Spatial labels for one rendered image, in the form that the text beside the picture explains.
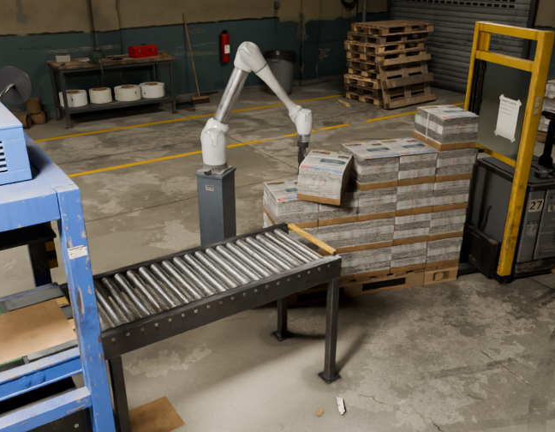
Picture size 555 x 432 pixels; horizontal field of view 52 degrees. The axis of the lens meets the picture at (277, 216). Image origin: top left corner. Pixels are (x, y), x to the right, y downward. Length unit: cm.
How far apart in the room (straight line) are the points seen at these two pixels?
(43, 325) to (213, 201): 151
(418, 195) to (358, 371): 133
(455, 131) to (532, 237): 107
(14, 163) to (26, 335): 85
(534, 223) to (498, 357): 118
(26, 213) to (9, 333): 83
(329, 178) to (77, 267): 194
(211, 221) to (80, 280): 181
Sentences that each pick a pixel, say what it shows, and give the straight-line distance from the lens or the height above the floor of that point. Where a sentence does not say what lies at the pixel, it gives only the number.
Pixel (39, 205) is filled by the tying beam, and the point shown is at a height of 152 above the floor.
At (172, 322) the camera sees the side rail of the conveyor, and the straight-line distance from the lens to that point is 268.
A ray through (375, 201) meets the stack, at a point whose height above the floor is 74.
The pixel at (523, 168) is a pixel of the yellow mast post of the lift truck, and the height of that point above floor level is 95.
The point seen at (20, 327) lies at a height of 80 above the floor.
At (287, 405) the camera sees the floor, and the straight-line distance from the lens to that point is 335.
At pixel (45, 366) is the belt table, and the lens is 251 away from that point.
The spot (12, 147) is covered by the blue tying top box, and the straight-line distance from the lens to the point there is 215.
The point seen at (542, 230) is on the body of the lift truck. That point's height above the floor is 42.
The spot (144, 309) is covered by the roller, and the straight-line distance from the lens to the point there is 272.
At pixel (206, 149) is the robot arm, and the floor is 116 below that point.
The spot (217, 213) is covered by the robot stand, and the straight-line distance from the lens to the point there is 381.
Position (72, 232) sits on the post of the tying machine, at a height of 139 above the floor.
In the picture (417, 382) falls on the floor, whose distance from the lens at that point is 359.
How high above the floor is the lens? 224
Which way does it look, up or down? 24 degrees down
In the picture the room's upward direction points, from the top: straight up
